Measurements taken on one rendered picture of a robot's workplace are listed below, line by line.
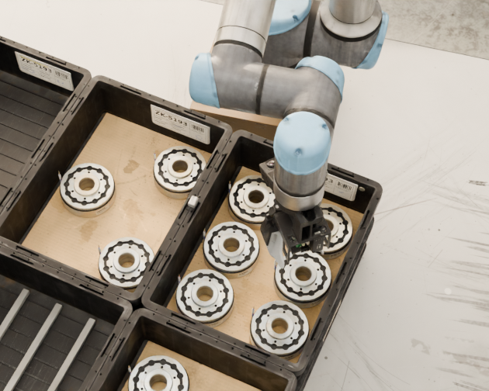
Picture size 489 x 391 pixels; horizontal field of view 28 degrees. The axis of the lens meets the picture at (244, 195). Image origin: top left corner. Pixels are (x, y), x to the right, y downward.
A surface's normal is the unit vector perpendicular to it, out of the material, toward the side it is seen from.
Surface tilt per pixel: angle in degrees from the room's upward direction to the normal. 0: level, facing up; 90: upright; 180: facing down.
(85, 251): 0
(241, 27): 14
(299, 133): 2
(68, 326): 0
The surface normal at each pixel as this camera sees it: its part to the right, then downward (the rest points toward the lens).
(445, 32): 0.02, -0.51
